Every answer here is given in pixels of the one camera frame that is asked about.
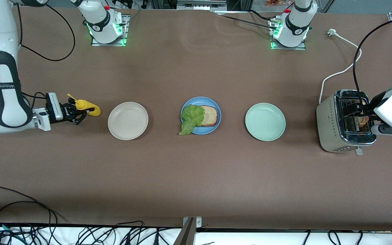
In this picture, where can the yellow squeeze bottle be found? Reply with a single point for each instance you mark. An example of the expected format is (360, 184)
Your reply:
(92, 110)

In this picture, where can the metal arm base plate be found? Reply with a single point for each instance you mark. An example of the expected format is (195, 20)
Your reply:
(288, 48)
(125, 32)

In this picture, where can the grey metal box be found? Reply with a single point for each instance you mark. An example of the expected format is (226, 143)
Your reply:
(201, 5)

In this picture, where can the orange snack package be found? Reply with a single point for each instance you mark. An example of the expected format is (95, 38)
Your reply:
(276, 2)

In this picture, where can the blue round plate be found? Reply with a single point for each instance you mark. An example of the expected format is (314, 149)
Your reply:
(201, 101)

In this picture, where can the metal table edge bracket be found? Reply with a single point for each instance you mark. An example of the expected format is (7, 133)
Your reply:
(189, 234)

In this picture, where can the white round plate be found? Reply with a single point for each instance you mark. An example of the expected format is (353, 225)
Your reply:
(128, 120)

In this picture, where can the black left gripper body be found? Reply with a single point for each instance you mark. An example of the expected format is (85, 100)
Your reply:
(375, 100)

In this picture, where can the silver two-slot toaster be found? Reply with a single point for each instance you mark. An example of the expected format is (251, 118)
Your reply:
(328, 126)

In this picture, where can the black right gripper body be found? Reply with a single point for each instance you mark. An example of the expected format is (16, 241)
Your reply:
(67, 112)

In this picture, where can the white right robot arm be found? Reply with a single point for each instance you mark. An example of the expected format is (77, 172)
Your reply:
(5, 98)

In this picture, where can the green round plate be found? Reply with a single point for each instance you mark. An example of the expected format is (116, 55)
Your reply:
(265, 121)

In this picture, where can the green lettuce leaf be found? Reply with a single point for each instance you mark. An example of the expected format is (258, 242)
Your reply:
(191, 117)

